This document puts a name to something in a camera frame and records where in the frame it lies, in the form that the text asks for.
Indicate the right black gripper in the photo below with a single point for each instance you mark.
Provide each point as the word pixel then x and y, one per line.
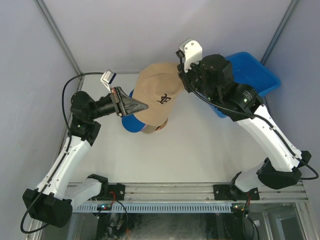
pixel 184 75

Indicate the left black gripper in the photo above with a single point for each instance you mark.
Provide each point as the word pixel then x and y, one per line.
pixel 124 105

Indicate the blue baseball cap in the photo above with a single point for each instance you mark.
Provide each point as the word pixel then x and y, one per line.
pixel 132 124

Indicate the tan baseball cap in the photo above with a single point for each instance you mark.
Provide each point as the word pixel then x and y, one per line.
pixel 158 86
pixel 149 129

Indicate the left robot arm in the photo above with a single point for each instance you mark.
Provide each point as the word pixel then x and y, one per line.
pixel 51 202

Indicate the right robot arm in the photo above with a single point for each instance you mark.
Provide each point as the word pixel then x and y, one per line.
pixel 212 80

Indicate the wooden hat stand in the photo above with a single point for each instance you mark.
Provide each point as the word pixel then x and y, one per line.
pixel 162 126

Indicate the blue plastic bin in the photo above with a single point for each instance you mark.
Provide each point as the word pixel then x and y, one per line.
pixel 247 70

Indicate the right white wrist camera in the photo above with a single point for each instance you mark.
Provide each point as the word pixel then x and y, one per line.
pixel 191 52

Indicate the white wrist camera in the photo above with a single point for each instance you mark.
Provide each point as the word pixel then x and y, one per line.
pixel 107 78
pixel 191 52

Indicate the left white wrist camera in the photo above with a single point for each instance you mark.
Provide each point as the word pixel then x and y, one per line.
pixel 107 78

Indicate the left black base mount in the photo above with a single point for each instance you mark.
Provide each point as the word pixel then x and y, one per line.
pixel 112 191

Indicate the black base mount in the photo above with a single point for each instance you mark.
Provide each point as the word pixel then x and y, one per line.
pixel 112 191
pixel 226 192

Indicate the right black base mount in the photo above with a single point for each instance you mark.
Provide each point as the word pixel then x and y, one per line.
pixel 226 192

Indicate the perforated cable tray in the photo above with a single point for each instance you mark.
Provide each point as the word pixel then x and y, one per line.
pixel 152 208

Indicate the aluminium front rail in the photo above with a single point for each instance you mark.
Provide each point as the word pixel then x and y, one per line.
pixel 204 192

